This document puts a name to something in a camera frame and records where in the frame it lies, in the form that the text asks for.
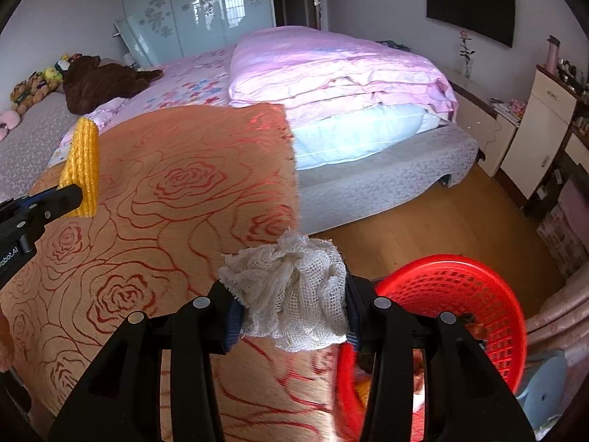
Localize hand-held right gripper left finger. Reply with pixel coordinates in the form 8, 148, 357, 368
48, 281, 244, 442

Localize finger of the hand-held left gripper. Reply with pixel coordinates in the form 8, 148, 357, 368
21, 185, 84, 235
0, 188, 60, 215

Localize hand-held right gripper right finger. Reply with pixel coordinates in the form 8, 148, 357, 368
343, 276, 537, 442

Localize yellow knitted cloth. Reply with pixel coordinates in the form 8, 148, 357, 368
58, 116, 100, 218

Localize white gauze cloth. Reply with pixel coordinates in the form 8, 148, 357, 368
218, 228, 351, 353

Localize red plastic mesh basket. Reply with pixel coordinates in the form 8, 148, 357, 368
334, 254, 528, 442

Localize pink plush toy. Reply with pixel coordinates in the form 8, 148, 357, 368
0, 109, 21, 141

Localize brown patterned plush toy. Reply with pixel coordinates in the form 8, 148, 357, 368
10, 71, 60, 113

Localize orange rose-patterned blanket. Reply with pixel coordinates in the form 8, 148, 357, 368
0, 102, 350, 442

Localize brown plush bear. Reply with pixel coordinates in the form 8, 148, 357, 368
62, 55, 164, 115

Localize yellow green plush toy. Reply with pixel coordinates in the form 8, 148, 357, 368
42, 53, 77, 84

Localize grey bed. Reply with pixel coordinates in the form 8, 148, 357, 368
0, 57, 480, 235

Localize pink floral bed sheet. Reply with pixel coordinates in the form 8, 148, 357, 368
46, 46, 240, 166

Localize light blue pillow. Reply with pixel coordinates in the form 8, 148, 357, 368
288, 104, 442, 164

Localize light blue plastic stool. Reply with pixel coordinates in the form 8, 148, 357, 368
515, 349, 569, 429

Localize pink patterned curtain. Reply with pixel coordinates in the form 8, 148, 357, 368
525, 262, 589, 360

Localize purple stool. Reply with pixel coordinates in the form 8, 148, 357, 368
536, 203, 589, 277

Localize low cream cabinet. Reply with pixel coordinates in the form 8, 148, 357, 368
448, 71, 521, 176

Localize glass-door floral wardrobe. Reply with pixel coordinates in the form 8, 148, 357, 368
113, 0, 277, 70

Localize pink folded quilt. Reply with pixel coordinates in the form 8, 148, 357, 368
229, 27, 458, 123

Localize stack of magazines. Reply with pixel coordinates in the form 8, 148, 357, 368
492, 98, 523, 123

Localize tall cream cabinet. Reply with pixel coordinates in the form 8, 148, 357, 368
499, 65, 581, 203

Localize rose in glass vase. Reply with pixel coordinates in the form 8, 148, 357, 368
458, 31, 476, 79

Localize cream dressing table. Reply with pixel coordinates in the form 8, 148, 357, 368
564, 129, 589, 171

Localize pink thermos bottle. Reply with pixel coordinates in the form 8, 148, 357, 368
545, 35, 561, 69

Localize black wall television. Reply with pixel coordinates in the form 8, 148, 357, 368
426, 0, 516, 48

